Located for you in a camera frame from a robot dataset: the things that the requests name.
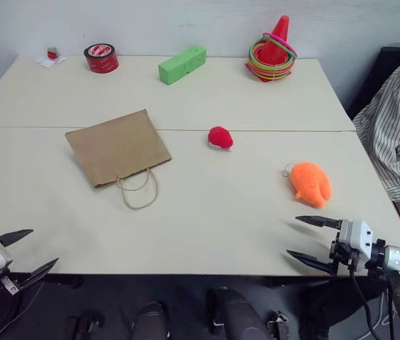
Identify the small red clip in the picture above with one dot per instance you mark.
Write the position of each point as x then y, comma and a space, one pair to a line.
52, 53

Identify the brown paper bag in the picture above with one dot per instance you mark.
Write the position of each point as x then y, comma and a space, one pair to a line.
118, 148

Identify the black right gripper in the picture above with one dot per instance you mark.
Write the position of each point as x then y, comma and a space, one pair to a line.
345, 258

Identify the green rectangular box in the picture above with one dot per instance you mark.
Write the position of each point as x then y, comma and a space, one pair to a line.
180, 65

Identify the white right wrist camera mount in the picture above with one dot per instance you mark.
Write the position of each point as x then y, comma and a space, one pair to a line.
357, 235

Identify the white paper scraps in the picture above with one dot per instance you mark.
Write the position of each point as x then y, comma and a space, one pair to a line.
45, 62

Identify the black chair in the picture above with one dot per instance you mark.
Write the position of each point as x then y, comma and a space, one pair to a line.
381, 78

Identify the person in striped shirt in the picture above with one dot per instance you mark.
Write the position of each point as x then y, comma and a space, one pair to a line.
396, 120

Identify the orange plush toy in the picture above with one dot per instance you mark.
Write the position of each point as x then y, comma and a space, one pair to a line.
310, 182

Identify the red tape roll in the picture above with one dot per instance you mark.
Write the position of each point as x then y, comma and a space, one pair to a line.
101, 59

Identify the dark rounded shape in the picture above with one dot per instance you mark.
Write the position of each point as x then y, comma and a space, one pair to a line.
150, 320
237, 315

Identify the red plush toy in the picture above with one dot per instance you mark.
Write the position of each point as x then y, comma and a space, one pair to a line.
219, 137

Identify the red plastic cone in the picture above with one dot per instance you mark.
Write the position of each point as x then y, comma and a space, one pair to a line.
277, 40

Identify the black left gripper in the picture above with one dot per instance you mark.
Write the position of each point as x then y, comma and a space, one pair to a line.
8, 283

